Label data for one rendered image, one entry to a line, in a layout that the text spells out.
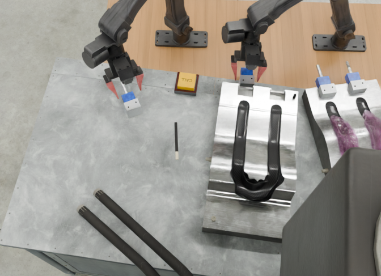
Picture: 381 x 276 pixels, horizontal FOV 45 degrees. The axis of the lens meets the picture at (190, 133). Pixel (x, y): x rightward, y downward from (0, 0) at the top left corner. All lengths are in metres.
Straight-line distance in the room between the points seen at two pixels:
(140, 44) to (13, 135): 1.09
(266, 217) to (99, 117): 0.67
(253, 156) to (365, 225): 1.20
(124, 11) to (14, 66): 1.55
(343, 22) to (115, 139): 0.88
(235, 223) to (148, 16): 0.89
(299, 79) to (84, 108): 0.78
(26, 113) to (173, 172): 1.31
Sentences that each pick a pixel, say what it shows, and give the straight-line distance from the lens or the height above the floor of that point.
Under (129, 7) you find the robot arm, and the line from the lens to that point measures 1.38.
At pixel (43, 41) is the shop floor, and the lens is 2.90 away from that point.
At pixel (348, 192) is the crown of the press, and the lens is 0.27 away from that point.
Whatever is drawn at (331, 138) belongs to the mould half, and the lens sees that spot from 1.55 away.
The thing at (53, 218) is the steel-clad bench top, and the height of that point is 0.80.
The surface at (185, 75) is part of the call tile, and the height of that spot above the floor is 0.84.
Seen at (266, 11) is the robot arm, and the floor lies 1.11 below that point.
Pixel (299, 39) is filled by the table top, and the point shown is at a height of 0.80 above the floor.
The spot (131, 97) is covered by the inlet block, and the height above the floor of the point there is 0.84.
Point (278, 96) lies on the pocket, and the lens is 1.62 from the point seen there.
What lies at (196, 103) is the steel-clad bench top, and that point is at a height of 0.80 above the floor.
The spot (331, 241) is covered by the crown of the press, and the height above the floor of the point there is 1.98.
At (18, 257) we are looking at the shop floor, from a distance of 2.42.
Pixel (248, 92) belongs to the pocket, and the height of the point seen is 0.86.
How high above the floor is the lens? 2.25
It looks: 65 degrees down
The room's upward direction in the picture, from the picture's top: 1 degrees clockwise
